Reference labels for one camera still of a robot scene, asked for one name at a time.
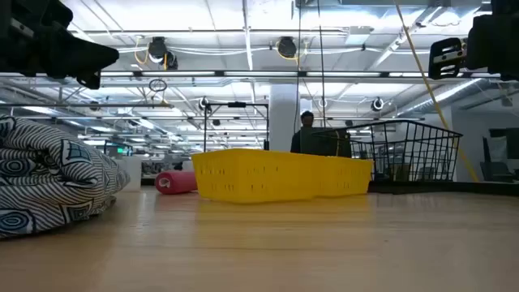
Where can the black metal table frame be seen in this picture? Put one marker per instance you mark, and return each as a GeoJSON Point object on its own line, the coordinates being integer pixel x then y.
{"type": "Point", "coordinates": [446, 187]}

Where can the dark office furniture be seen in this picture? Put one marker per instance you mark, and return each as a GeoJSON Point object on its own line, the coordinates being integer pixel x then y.
{"type": "Point", "coordinates": [498, 162]}

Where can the silver ventilation duct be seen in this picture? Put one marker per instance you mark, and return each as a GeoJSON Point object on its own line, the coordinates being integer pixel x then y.
{"type": "Point", "coordinates": [446, 95]}

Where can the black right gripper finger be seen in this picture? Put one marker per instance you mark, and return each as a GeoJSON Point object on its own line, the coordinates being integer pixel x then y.
{"type": "Point", "coordinates": [436, 57]}

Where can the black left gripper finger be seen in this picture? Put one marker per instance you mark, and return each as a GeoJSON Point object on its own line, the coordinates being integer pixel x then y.
{"type": "Point", "coordinates": [91, 80]}
{"type": "Point", "coordinates": [89, 58]}

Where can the person in dark clothes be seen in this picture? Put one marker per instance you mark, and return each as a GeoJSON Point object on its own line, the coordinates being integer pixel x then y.
{"type": "Point", "coordinates": [324, 142]}

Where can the yellow slotted plastic bin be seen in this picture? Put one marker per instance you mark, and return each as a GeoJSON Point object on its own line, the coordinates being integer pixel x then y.
{"type": "Point", "coordinates": [344, 176]}
{"type": "Point", "coordinates": [243, 174]}

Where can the pink bandage roll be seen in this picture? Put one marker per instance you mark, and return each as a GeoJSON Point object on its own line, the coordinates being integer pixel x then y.
{"type": "Point", "coordinates": [178, 182]}

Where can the white cabinet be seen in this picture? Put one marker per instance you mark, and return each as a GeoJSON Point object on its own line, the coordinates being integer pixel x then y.
{"type": "Point", "coordinates": [130, 174]}

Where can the patterned grey cloth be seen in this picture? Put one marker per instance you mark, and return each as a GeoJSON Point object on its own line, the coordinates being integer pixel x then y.
{"type": "Point", "coordinates": [48, 182]}

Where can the black background rig frame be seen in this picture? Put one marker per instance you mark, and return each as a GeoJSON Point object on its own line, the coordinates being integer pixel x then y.
{"type": "Point", "coordinates": [236, 104]}

